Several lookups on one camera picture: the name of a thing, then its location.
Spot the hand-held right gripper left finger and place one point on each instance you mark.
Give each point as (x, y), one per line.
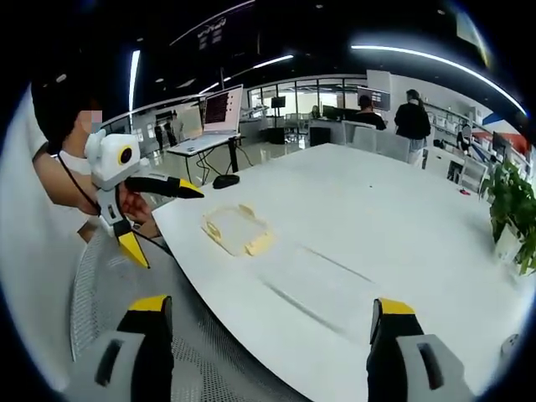
(125, 368)

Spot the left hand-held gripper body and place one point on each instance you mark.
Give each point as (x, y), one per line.
(109, 161)

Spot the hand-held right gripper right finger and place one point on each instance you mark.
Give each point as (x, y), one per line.
(402, 368)

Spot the beige plastic buckle part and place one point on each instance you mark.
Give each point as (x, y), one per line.
(259, 245)
(211, 226)

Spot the clear yellow-clipped container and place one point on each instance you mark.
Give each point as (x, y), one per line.
(247, 209)

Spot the person's left hand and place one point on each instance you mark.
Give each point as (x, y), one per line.
(135, 208)

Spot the white side table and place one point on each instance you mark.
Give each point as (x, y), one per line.
(205, 146)

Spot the black computer mouse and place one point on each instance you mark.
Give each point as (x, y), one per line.
(226, 181)

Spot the grey mesh office chair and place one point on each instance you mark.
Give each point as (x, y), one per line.
(138, 276)

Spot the person's head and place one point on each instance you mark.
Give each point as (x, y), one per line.
(54, 109)

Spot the long ceiling light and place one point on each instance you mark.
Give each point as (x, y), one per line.
(439, 63)
(134, 79)
(272, 61)

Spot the person in white shirt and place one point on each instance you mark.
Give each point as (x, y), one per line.
(25, 218)

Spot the open silver laptop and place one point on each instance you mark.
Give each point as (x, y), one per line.
(220, 113)

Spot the small grey round object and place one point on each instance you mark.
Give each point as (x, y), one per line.
(510, 344)

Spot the black screen on stand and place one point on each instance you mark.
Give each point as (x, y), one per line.
(278, 102)

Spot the black cabinet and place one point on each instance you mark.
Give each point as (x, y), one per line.
(320, 136)

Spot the small red object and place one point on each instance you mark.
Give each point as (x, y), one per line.
(465, 192)

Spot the green potted plant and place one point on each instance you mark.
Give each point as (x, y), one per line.
(513, 201)

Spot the white office chair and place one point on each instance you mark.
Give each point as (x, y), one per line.
(362, 134)
(393, 146)

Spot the wall monitor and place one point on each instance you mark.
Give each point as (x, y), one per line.
(379, 99)

